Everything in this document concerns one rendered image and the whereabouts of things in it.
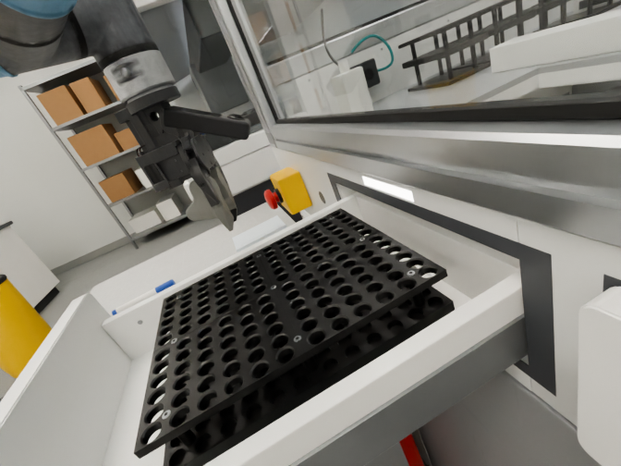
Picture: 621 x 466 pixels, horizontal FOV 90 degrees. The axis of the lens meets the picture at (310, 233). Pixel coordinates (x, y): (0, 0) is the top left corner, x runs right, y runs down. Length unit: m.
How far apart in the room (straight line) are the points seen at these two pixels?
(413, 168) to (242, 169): 0.86
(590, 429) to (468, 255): 0.12
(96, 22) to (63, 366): 0.36
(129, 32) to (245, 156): 0.64
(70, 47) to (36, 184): 4.73
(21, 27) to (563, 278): 0.41
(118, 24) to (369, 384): 0.45
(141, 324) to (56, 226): 4.87
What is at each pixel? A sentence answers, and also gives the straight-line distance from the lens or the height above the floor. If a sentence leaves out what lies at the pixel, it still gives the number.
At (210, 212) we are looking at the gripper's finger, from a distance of 0.49.
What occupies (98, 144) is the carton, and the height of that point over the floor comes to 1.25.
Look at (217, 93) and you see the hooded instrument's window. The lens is 1.07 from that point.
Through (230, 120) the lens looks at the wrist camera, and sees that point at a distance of 0.47.
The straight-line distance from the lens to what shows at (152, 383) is 0.27.
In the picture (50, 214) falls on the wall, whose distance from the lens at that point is 5.24.
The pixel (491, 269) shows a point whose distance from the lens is 0.26.
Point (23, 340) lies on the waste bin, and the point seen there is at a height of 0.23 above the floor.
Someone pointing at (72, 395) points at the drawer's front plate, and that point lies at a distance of 0.36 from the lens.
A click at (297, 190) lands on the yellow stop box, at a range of 0.57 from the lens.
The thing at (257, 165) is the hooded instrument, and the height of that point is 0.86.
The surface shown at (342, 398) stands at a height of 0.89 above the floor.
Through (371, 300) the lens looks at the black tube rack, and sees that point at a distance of 0.22.
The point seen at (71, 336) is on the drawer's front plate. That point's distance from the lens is 0.39.
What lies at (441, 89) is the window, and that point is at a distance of 0.22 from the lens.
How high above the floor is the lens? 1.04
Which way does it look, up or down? 25 degrees down
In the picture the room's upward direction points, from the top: 23 degrees counter-clockwise
